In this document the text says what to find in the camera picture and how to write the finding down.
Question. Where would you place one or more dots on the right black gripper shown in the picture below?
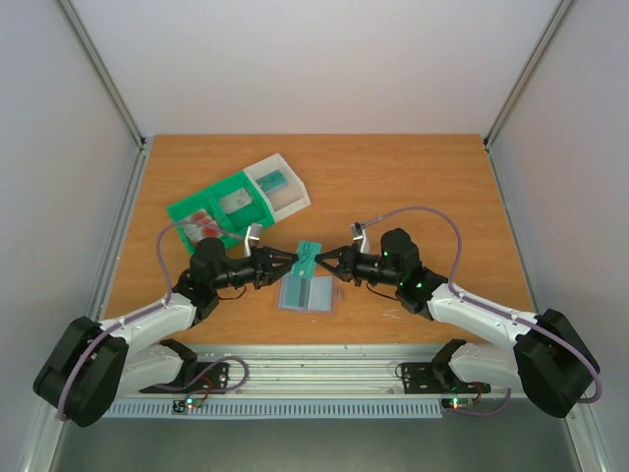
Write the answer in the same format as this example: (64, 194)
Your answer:
(347, 263)

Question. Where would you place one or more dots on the white translucent plastic bin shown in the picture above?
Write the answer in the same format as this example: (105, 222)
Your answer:
(282, 189)

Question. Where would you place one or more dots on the red circle white card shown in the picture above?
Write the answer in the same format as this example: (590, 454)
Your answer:
(196, 233)

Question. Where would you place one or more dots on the grey slotted cable duct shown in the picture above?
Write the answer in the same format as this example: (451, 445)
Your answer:
(265, 409)

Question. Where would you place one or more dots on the small circuit board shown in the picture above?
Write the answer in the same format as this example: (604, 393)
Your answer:
(189, 404)
(458, 403)

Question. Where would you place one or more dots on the teal card in white bin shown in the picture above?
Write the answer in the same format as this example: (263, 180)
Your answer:
(272, 182)

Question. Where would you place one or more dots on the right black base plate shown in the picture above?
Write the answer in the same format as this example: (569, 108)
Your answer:
(425, 377)

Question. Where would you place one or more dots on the red circle card in bin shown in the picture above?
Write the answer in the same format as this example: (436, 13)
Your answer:
(198, 219)

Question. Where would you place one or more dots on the green plastic bin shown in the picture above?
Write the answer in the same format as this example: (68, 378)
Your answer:
(213, 200)

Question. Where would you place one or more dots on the aluminium rail frame front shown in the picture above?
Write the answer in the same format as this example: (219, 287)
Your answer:
(279, 370)

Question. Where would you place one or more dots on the aluminium corner post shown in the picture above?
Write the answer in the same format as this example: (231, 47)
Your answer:
(76, 24)
(547, 37)

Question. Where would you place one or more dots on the right small circuit board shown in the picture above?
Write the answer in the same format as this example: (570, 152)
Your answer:
(458, 403)

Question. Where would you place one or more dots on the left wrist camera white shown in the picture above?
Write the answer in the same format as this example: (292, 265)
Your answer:
(252, 238)

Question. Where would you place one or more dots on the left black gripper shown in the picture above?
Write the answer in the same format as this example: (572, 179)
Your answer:
(262, 258)

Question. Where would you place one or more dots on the grey card in green bin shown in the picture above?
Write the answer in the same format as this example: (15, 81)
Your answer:
(235, 201)

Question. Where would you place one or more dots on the teal credit card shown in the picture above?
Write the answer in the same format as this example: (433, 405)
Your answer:
(305, 265)

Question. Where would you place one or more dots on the pink card holder wallet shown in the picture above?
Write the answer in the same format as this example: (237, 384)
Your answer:
(319, 294)

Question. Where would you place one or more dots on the left aluminium corner post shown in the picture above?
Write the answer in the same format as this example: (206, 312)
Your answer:
(76, 24)

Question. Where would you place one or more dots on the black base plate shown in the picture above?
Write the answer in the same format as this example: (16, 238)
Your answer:
(425, 377)
(201, 377)

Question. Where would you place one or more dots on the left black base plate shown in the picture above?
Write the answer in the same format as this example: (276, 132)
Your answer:
(201, 377)

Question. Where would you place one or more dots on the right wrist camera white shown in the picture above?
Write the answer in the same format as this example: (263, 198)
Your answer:
(360, 237)

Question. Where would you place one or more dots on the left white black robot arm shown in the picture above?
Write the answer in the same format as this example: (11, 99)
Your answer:
(94, 363)

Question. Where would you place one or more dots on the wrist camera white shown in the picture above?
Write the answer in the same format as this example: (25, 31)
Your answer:
(252, 238)
(360, 237)

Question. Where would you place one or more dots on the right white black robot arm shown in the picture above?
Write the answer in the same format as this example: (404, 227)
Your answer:
(541, 355)

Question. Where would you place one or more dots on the left small circuit board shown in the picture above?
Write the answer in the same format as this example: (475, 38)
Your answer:
(189, 404)

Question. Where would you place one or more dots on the right aluminium corner post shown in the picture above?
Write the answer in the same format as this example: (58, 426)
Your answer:
(547, 37)

